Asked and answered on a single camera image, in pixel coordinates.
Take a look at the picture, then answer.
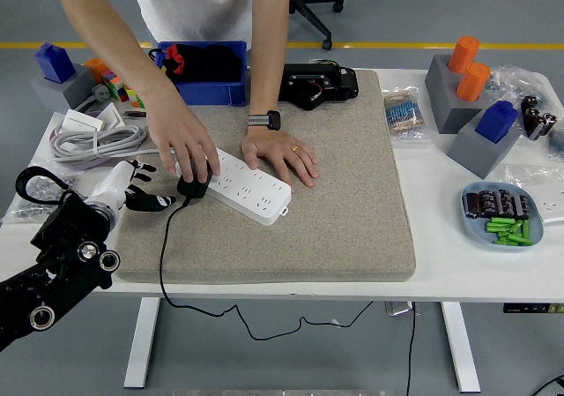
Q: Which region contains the person's right hand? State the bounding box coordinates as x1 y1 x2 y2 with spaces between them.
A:
146 98 221 184

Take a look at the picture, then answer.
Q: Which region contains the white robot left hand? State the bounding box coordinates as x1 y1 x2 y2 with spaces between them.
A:
83 159 177 214

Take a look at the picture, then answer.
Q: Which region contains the person's left hand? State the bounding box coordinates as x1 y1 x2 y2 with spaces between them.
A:
241 126 319 190

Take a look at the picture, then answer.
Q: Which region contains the white power strip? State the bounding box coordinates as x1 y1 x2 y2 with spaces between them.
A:
174 147 293 227

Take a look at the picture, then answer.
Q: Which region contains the black plug with cord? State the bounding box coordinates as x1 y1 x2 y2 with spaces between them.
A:
158 160 375 341

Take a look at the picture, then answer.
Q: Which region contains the grey black wristwatch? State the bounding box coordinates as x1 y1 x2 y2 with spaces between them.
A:
246 109 282 131

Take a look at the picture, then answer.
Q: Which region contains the lavender plate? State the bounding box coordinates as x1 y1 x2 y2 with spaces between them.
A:
50 124 114 171

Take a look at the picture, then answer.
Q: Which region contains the blue plastic bin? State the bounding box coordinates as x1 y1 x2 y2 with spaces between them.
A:
153 40 249 108

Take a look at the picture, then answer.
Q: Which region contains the colourful puzzle cube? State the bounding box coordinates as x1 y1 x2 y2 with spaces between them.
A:
125 85 147 109
101 70 131 102

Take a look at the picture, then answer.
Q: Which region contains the white square card box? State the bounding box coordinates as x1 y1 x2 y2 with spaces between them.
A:
95 101 127 131

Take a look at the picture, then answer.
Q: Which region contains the clear bag of screws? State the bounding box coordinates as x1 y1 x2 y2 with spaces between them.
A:
2 161 83 225

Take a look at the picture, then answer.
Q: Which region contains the black cloth pouch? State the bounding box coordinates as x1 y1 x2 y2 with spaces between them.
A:
182 42 243 83

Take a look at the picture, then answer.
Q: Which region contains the black electronic device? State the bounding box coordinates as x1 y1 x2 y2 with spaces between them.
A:
277 59 360 111

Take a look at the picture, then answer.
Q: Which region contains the grey-brown mat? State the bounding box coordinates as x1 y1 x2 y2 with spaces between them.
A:
111 69 418 285

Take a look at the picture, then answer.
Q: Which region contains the grey block holder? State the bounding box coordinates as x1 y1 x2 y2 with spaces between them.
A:
448 111 523 180
30 63 98 113

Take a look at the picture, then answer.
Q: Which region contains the orange cup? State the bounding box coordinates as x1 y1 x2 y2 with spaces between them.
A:
83 56 111 83

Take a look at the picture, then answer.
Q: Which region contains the blue block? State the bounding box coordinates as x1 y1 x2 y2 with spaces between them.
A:
474 100 521 145
34 41 78 84

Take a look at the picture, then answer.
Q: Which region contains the clear bag of resistors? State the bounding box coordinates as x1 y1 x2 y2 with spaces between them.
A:
381 86 432 144

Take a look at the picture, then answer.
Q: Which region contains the person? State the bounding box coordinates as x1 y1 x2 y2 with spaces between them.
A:
134 0 301 52

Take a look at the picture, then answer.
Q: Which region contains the white table leg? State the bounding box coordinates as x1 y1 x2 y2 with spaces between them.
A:
122 297 160 389
440 302 481 393

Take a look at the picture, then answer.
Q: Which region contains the grey two-hole block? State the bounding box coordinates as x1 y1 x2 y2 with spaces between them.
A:
425 54 493 135

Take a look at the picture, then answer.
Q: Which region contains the black capacitor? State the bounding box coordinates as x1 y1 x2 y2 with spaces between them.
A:
465 191 482 219
479 189 499 217
511 194 531 220
496 188 516 217

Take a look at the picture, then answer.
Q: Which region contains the orange cylinder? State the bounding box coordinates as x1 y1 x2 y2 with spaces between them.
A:
448 35 480 74
456 62 492 102

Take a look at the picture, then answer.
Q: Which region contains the light blue plate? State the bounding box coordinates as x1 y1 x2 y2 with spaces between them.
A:
460 181 545 253

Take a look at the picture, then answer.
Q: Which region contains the crumpled clear plastic bag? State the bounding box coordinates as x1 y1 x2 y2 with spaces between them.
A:
484 64 564 119

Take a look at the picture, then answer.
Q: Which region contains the large dark capacitor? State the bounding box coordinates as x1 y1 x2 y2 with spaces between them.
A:
521 95 542 137
531 111 559 142

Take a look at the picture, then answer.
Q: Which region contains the clear bag white part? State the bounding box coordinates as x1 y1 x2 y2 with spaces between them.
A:
504 161 564 225

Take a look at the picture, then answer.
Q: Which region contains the black table control panel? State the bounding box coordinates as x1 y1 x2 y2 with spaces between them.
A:
503 303 564 314

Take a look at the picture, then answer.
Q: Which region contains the grey metal bracket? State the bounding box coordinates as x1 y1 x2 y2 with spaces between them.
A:
385 301 422 317

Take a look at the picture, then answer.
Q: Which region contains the black hanging cable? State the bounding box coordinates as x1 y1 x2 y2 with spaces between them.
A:
404 301 418 396

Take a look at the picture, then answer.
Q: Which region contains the black floor cable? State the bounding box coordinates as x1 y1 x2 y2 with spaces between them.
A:
531 372 564 396

